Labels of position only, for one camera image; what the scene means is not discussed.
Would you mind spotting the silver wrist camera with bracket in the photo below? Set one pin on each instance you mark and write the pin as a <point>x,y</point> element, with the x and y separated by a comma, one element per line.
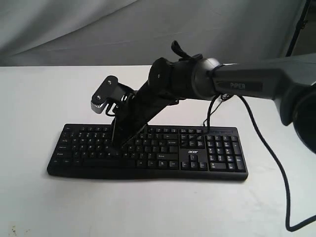
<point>110,92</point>

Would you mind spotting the black acer keyboard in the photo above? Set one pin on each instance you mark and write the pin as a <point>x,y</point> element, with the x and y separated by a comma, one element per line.
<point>157,152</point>

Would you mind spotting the grey backdrop cloth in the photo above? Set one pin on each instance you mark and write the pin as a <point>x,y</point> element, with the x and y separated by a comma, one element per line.
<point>137,32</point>

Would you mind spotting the black backdrop stand pole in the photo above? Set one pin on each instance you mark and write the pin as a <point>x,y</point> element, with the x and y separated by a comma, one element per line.
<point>300,25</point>

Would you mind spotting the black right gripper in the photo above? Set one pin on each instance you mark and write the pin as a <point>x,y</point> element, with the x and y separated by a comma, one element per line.
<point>133,117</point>

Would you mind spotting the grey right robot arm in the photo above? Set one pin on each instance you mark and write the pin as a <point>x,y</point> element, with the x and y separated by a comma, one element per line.
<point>289,81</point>

